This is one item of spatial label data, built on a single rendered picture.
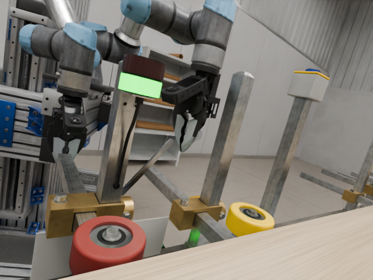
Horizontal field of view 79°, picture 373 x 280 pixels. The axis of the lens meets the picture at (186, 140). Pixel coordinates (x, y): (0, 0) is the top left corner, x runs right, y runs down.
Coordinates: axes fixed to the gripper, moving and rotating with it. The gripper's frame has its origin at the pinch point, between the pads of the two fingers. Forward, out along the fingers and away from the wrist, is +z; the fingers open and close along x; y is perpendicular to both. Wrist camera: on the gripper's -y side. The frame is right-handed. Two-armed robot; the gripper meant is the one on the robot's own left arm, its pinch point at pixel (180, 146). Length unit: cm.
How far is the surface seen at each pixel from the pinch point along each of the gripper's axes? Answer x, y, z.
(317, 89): -21.5, 25.3, -22.4
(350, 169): -69, 744, 73
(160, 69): -8.6, -21.7, -15.0
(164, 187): 3.9, 2.3, 13.1
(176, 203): -5.9, -4.9, 11.1
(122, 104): -2.8, -22.2, -8.8
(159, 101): 181, 186, 2
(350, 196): -42, 88, 15
